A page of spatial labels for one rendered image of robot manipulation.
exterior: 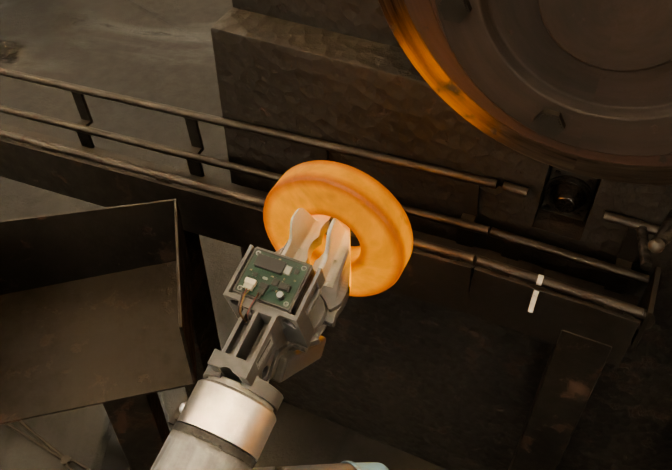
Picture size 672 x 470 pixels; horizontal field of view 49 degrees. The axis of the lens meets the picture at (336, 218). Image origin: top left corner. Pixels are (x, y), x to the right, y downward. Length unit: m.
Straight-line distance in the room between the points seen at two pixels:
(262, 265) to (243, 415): 0.13
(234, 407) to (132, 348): 0.36
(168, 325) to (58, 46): 1.87
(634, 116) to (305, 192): 0.30
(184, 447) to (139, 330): 0.38
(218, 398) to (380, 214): 0.22
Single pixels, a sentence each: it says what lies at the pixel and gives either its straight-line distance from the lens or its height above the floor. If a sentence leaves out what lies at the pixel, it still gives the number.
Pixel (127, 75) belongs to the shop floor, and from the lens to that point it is 2.51.
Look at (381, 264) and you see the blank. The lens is 0.73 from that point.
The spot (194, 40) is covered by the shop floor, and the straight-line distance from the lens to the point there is 2.64.
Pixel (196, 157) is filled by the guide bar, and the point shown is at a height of 0.67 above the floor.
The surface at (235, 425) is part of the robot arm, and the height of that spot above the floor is 0.83.
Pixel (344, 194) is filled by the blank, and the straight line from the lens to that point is 0.69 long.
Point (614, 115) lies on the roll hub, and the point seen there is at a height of 1.01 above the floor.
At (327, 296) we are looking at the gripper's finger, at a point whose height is 0.83.
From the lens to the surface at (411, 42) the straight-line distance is 0.73.
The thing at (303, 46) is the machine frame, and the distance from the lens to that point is 0.93.
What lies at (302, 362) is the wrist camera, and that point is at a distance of 0.70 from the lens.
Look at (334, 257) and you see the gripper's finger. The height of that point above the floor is 0.84.
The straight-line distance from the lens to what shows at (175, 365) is 0.93.
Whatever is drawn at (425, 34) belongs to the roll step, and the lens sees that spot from 0.70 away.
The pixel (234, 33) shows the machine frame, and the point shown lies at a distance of 0.96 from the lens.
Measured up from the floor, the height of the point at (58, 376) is 0.60.
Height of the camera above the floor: 1.36
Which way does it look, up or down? 45 degrees down
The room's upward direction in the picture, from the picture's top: straight up
